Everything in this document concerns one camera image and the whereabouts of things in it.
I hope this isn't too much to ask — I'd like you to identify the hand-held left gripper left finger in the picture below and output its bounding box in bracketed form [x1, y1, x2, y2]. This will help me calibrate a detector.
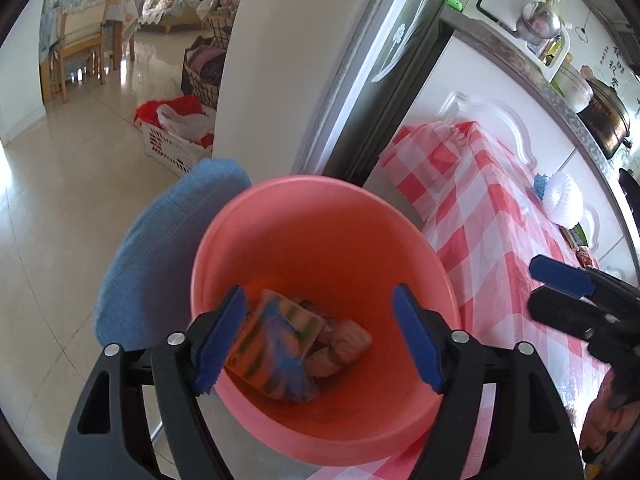
[56, 285, 248, 480]

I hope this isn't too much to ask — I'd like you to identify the blue cushioned stool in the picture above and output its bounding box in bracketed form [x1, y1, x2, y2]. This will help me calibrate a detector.
[94, 158, 253, 356]

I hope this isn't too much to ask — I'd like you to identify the stainless steel bowl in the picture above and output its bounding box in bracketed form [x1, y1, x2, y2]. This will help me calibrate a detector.
[520, 2, 563, 46]

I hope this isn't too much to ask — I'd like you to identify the white dish rack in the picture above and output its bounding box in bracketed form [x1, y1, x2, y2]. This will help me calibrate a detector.
[475, 0, 573, 83]

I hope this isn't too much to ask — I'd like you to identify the wooden chair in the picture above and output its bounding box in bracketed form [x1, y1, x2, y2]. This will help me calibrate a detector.
[42, 15, 126, 103]

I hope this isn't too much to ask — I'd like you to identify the red white checkered tablecloth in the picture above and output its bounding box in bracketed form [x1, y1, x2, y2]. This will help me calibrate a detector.
[305, 121, 616, 480]

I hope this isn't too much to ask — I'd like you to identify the white tissue packet feather print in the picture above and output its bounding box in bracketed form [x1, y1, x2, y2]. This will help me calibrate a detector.
[250, 330, 321, 403]

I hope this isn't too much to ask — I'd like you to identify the white plastic basket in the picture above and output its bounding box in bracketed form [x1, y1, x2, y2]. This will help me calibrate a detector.
[142, 120, 216, 178]

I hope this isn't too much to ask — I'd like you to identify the sofa with floral cushions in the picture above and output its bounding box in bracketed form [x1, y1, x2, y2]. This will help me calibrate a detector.
[137, 0, 211, 36]

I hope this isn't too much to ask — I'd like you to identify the black wire basket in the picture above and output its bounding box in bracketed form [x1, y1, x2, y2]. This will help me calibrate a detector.
[180, 47, 226, 108]

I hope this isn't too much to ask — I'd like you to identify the pink plastic bucket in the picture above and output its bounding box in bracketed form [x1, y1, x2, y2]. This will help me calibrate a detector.
[190, 175, 463, 466]

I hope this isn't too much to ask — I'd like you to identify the person's right hand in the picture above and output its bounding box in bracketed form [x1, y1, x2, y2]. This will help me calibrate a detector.
[581, 374, 640, 454]

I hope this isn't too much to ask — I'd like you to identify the white plastic bag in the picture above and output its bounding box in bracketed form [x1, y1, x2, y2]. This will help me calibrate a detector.
[157, 104, 211, 138]

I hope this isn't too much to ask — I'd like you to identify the red cloth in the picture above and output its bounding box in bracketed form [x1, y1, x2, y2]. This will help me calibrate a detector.
[134, 96, 213, 146]

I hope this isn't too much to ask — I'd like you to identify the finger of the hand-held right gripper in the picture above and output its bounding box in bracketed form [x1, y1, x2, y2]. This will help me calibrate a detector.
[530, 254, 640, 318]
[527, 285, 625, 345]

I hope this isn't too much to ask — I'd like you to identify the steel cooking pot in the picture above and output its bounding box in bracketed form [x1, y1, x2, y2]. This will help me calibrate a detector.
[580, 77, 633, 158]

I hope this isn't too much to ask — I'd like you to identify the black wok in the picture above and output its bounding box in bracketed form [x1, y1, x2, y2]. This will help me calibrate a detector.
[617, 167, 640, 226]

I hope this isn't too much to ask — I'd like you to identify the white tissue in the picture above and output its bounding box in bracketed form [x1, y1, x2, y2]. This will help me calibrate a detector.
[300, 300, 373, 381]

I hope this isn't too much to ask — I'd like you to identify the white cabinet door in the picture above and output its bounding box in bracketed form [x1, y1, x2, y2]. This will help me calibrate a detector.
[400, 30, 576, 201]

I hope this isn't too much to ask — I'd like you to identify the colourful snack wrapper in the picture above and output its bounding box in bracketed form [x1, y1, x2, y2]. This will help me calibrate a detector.
[227, 289, 326, 403]

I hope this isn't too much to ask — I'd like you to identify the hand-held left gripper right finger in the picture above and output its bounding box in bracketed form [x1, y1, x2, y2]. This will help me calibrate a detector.
[391, 284, 585, 480]

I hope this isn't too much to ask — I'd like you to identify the grey speckled kitchen countertop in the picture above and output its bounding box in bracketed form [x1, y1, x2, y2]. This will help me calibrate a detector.
[440, 10, 640, 171]

